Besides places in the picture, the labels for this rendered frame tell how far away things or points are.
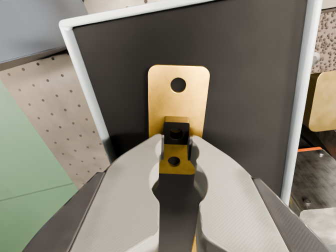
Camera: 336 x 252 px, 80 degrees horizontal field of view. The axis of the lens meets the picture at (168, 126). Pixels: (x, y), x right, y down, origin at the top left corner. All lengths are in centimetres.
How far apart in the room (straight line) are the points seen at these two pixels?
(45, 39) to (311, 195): 46
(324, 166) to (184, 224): 25
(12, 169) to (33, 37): 184
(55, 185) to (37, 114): 135
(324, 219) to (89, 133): 64
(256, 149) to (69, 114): 64
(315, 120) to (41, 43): 39
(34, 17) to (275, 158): 38
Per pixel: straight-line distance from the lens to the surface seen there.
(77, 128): 74
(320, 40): 23
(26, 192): 229
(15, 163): 209
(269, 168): 18
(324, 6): 25
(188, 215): 21
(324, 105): 28
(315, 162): 40
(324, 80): 26
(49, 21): 44
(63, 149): 82
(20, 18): 38
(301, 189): 35
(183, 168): 16
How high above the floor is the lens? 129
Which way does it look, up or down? 62 degrees down
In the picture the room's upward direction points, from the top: 177 degrees counter-clockwise
